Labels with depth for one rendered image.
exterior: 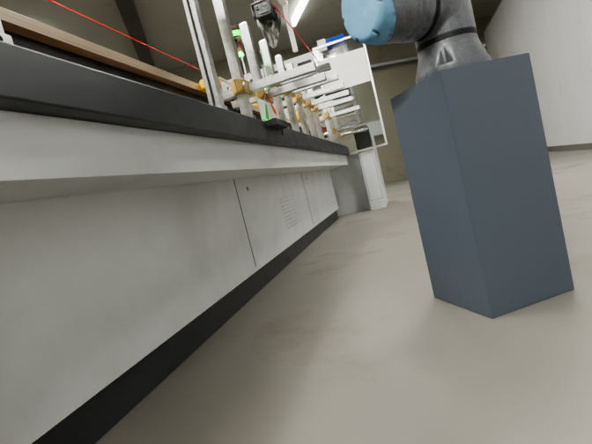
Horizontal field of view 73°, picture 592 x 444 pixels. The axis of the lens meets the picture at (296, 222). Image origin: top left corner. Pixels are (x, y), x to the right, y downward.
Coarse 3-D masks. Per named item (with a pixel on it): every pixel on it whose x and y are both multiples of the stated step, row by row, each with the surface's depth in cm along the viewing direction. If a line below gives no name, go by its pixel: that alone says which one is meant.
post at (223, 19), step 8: (216, 0) 146; (224, 0) 148; (216, 8) 146; (224, 8) 146; (216, 16) 147; (224, 16) 146; (224, 24) 146; (224, 32) 147; (232, 32) 149; (224, 40) 147; (232, 40) 147; (232, 48) 147; (232, 56) 147; (232, 64) 148; (232, 72) 148; (240, 72) 149; (240, 96) 149; (240, 104) 149; (248, 104) 150; (240, 112) 150; (248, 112) 149
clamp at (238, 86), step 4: (232, 80) 146; (236, 80) 145; (240, 80) 146; (244, 80) 148; (232, 84) 146; (236, 84) 146; (240, 84) 145; (244, 84) 146; (232, 88) 146; (236, 88) 146; (240, 88) 145; (244, 88) 147; (248, 88) 151; (236, 92) 146; (240, 92) 148; (248, 92) 150; (252, 92) 154; (236, 96) 151; (248, 96) 155; (252, 96) 156
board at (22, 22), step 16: (0, 16) 78; (16, 16) 82; (16, 32) 84; (32, 32) 85; (48, 32) 89; (64, 32) 94; (64, 48) 96; (80, 48) 98; (96, 48) 103; (112, 64) 112; (128, 64) 115; (144, 64) 123; (160, 80) 134; (176, 80) 140; (256, 112) 221
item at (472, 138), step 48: (432, 96) 97; (480, 96) 94; (528, 96) 97; (432, 144) 102; (480, 144) 95; (528, 144) 98; (432, 192) 107; (480, 192) 95; (528, 192) 98; (432, 240) 114; (480, 240) 95; (528, 240) 98; (480, 288) 98; (528, 288) 99
